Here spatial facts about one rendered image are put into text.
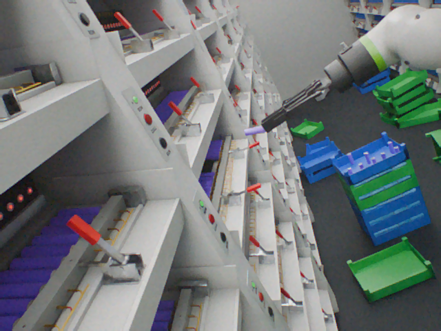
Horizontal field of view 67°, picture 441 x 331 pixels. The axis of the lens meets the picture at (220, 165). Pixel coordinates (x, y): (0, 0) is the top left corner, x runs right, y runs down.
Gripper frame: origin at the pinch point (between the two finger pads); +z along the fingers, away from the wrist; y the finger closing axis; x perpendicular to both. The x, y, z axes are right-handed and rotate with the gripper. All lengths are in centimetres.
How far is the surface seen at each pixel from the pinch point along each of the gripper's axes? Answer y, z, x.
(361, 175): -62, -5, 65
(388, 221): -64, -3, 96
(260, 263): 17.1, 22.4, 25.8
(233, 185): 7.6, 17.9, 6.8
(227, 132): -26.2, 21.3, 1.7
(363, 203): -62, 2, 79
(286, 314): 18, 27, 44
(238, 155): -9.8, 17.7, 5.9
